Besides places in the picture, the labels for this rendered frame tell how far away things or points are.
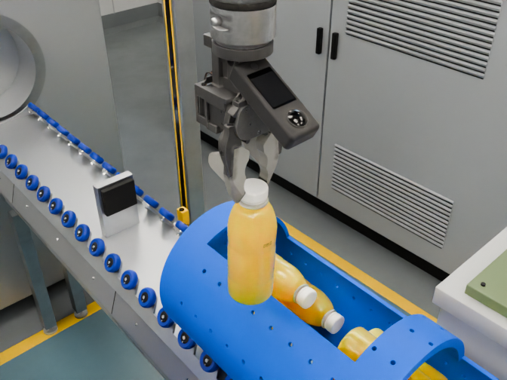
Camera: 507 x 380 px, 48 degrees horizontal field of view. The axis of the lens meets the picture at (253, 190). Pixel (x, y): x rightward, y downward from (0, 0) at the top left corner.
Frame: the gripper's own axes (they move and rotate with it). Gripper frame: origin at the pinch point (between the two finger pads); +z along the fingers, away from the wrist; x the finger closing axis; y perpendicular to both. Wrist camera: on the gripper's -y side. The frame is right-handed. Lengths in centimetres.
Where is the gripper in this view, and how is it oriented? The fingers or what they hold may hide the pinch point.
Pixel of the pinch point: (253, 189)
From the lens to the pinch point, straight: 76.2
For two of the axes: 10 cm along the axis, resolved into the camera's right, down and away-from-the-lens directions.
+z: -0.1, 8.2, 5.7
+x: -7.4, 3.8, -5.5
